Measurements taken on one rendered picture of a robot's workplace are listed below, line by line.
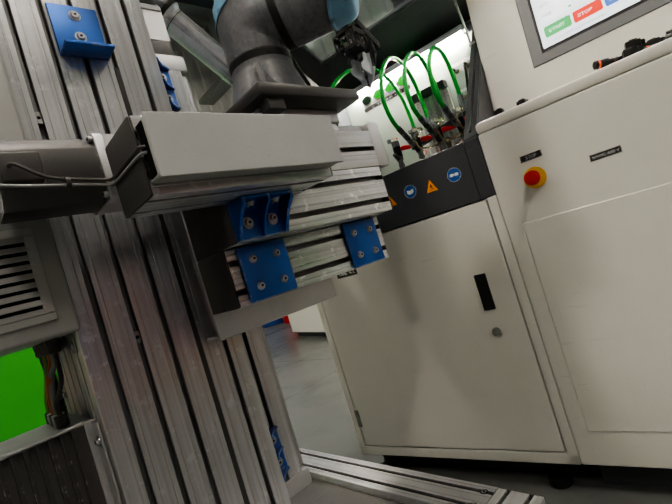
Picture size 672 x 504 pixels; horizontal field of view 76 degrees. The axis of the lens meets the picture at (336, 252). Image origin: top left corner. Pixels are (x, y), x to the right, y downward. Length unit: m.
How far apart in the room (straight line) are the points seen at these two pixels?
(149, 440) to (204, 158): 0.45
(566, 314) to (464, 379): 0.34
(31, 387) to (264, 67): 3.54
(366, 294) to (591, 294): 0.63
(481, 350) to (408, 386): 0.28
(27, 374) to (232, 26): 3.50
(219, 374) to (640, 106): 1.00
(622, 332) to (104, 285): 1.07
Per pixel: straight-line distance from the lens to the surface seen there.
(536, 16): 1.51
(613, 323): 1.20
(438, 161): 1.23
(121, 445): 0.75
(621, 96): 1.15
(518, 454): 1.40
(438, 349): 1.34
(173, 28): 1.45
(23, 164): 0.59
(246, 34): 0.84
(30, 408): 4.06
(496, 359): 1.29
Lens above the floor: 0.75
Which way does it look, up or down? 1 degrees up
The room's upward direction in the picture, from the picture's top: 17 degrees counter-clockwise
